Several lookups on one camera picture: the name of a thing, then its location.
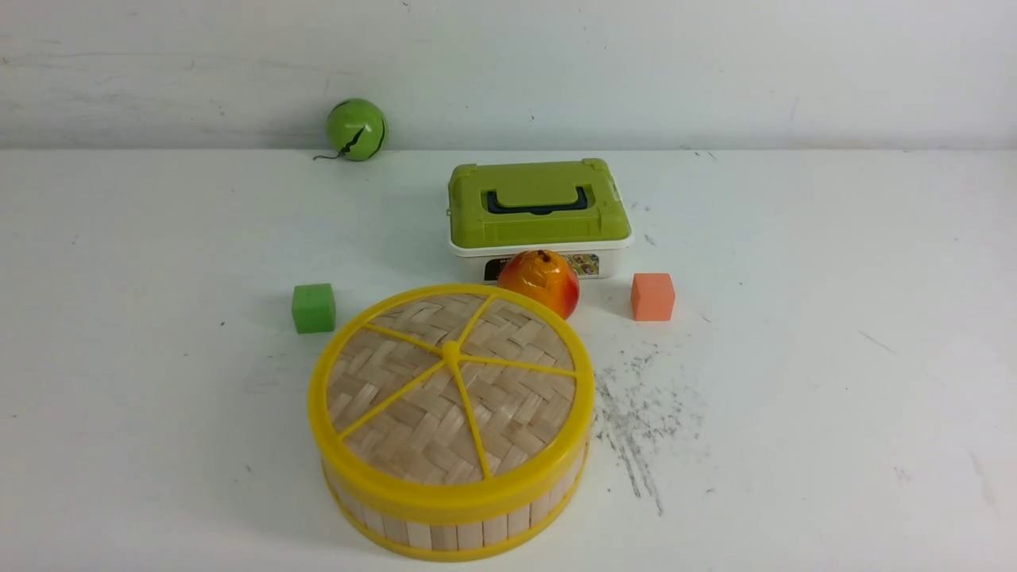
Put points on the green foam cube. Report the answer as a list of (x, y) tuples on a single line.
[(313, 308)]

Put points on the green lidded plastic box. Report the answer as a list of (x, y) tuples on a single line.
[(572, 207)]

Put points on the orange foam cube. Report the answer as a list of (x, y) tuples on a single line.
[(652, 297)]

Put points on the yellow woven bamboo steamer lid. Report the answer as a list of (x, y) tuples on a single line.
[(452, 402)]

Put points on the yellow bamboo steamer basket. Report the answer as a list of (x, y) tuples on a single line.
[(462, 542)]

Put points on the orange red toy fruit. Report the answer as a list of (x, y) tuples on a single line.
[(544, 276)]

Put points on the green toy ball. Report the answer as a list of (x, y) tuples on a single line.
[(357, 130)]

